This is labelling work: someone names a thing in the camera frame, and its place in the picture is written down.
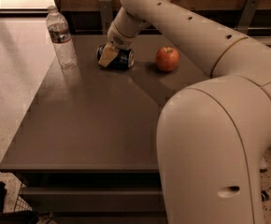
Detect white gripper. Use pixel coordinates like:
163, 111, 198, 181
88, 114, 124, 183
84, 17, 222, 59
98, 22, 135, 67

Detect metal wall bracket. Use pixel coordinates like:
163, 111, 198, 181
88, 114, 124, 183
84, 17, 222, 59
99, 0, 113, 35
236, 0, 261, 35

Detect left metal wall bracket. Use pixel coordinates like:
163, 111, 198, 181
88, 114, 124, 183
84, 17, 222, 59
99, 0, 113, 35

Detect grey cabinet drawer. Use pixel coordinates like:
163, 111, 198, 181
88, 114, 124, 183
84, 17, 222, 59
20, 188, 165, 213

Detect wire mesh basket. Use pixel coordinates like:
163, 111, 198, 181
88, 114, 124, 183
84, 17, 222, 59
13, 194, 33, 212

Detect red apple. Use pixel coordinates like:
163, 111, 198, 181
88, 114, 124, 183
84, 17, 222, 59
155, 47, 179, 72

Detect clear plastic water bottle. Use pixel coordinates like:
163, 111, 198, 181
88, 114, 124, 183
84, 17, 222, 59
46, 6, 78, 70

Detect blue pepsi can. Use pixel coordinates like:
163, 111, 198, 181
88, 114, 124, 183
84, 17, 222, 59
107, 49, 135, 70

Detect right metal wall bracket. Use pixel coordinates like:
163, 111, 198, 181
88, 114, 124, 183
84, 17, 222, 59
236, 0, 261, 35

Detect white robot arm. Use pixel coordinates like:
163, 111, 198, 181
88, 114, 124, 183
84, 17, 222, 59
100, 0, 271, 224

